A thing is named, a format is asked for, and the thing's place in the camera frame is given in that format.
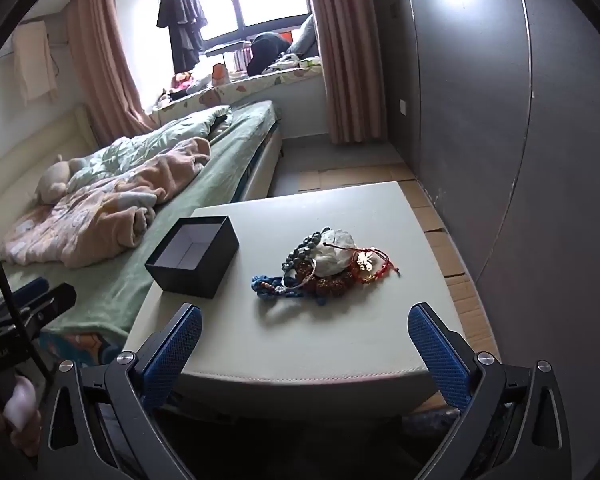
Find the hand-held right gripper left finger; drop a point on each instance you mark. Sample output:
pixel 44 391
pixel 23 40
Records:
pixel 180 350

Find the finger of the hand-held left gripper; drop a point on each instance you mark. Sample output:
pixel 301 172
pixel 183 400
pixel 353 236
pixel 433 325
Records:
pixel 45 302
pixel 30 286

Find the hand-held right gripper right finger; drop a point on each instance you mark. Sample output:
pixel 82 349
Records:
pixel 440 355

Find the black jewelry box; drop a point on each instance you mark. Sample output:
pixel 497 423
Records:
pixel 205 275

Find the white cloth pouch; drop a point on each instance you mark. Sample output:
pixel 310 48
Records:
pixel 337 257

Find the silver bangle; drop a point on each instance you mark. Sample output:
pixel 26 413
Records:
pixel 313 269

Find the person's left hand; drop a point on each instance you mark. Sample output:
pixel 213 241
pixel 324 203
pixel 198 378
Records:
pixel 22 400

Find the white low table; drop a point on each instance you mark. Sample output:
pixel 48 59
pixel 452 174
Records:
pixel 280 340

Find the beige plush toy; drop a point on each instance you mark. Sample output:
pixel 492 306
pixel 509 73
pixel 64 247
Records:
pixel 52 182

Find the pink fleece blanket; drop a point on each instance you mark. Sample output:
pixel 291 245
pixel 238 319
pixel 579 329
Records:
pixel 105 210

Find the beige padded headboard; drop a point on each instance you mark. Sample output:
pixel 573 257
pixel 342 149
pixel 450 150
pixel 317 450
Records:
pixel 25 150

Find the bed with green sheet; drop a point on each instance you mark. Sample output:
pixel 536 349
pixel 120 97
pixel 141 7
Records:
pixel 190 180

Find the light green duvet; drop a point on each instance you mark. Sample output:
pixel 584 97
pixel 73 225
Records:
pixel 145 145

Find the beige hanging towel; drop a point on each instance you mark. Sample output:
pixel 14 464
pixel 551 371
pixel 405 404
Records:
pixel 32 60

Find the pink curtain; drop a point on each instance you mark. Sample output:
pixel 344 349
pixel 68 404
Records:
pixel 350 60
pixel 105 60

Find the pink plush toys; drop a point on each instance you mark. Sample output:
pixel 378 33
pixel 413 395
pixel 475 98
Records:
pixel 177 87

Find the grey wardrobe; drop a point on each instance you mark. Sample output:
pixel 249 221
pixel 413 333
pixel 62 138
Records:
pixel 480 110

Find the patterned window seat cushion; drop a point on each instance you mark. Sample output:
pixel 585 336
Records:
pixel 240 87

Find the orange box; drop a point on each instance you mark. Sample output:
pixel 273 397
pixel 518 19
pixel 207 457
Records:
pixel 220 74

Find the black bag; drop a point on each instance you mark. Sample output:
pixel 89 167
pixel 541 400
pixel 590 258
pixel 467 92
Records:
pixel 265 52

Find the black hanging clothes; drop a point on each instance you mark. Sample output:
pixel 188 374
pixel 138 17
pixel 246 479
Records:
pixel 180 10

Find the grey pillow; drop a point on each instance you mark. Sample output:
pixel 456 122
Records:
pixel 305 37

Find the white wall socket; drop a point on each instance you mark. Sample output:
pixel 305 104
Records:
pixel 403 108

